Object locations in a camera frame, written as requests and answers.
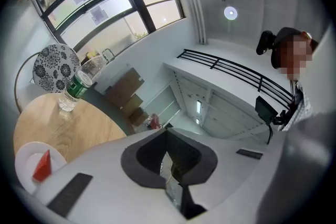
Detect black balcony railing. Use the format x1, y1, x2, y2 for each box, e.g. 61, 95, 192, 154
177, 48, 295, 106

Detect red fabric seat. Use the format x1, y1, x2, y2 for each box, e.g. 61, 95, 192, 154
148, 113, 161, 130

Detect clear water bottle green label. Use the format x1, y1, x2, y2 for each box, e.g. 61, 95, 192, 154
58, 56, 107, 113

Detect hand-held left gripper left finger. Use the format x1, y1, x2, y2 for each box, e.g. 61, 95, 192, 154
34, 129, 185, 224

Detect black monitor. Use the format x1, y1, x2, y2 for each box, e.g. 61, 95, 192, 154
255, 95, 279, 126

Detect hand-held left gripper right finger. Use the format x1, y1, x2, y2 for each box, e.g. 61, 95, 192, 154
161, 128, 287, 224

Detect black head-mounted camera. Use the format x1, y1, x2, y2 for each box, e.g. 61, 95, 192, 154
256, 30, 277, 56

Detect person's head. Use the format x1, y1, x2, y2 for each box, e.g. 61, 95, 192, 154
272, 26, 320, 82

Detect folded brown cardboard sheet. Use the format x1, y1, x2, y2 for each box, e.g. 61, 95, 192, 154
120, 94, 144, 118

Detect brown cardboard box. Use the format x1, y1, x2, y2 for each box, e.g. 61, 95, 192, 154
128, 109, 149, 126

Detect tall flat cardboard sheet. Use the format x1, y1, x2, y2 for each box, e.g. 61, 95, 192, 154
104, 67, 145, 108

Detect white round plate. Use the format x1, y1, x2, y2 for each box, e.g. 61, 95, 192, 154
15, 141, 68, 195

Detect red watermelon slice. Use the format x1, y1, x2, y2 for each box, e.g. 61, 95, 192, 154
31, 149, 53, 183

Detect floral cushion gold frame chair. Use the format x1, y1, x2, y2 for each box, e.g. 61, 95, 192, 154
14, 44, 82, 114

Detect person's checked shirt torso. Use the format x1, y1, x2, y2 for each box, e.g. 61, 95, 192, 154
277, 80, 313, 132

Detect round wooden table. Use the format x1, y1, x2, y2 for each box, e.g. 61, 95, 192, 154
13, 93, 129, 164

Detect round ceiling light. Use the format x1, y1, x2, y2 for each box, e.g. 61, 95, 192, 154
223, 6, 239, 20

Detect glass doors with dark frame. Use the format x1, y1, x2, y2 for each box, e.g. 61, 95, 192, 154
31, 0, 187, 54

